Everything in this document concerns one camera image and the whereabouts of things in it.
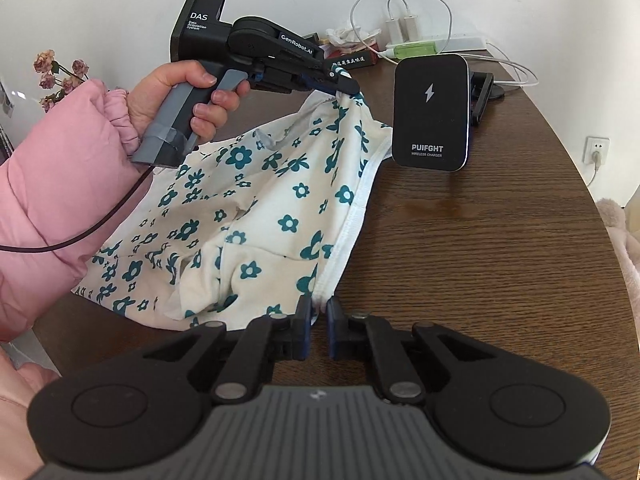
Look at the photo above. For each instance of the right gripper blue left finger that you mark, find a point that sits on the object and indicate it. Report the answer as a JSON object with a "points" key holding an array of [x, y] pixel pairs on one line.
{"points": [[301, 327]]}

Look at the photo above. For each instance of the white power strip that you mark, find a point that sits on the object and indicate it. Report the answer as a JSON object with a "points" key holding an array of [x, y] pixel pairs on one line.
{"points": [[456, 43]]}

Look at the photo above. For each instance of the white green floral garment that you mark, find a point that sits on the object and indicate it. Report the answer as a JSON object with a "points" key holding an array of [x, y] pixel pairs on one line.
{"points": [[246, 226]]}

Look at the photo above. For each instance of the white charger plug left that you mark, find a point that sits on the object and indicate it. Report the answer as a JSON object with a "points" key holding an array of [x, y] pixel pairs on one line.
{"points": [[394, 31]]}

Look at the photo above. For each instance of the white charger plug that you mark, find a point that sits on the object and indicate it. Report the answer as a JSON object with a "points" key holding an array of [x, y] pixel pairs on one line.
{"points": [[394, 31], [411, 26]]}

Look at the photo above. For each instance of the crumpled white tissue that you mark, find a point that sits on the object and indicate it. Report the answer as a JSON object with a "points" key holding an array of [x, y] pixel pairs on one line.
{"points": [[352, 38]]}

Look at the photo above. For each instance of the person's left hand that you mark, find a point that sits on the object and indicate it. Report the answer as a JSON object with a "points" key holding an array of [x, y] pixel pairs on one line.
{"points": [[206, 119]]}

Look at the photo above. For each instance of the green tube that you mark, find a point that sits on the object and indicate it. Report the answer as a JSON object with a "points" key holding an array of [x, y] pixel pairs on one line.
{"points": [[398, 52]]}

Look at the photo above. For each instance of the white charger plug right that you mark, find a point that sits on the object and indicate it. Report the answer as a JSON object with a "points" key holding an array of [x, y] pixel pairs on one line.
{"points": [[411, 26]]}

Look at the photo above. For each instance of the dried pink flower bouquet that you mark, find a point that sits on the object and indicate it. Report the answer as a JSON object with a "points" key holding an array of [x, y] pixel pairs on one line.
{"points": [[58, 80]]}

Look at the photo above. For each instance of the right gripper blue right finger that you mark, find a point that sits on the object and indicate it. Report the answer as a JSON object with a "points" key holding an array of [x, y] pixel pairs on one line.
{"points": [[336, 322]]}

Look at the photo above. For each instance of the white wall socket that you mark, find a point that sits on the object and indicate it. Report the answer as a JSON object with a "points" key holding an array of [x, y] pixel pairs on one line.
{"points": [[595, 154]]}

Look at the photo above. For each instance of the black wireless charger stand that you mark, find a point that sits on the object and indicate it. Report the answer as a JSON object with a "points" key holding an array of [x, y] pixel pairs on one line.
{"points": [[438, 102]]}

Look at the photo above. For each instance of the pink jacket left sleeve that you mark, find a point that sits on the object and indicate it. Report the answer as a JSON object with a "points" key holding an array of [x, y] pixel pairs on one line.
{"points": [[69, 172]]}

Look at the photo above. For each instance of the red black labelled box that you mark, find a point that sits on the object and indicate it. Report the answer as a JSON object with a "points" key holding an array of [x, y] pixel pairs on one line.
{"points": [[353, 60]]}

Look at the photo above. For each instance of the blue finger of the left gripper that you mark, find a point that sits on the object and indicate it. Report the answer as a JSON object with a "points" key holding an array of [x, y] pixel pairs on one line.
{"points": [[327, 86], [345, 74]]}

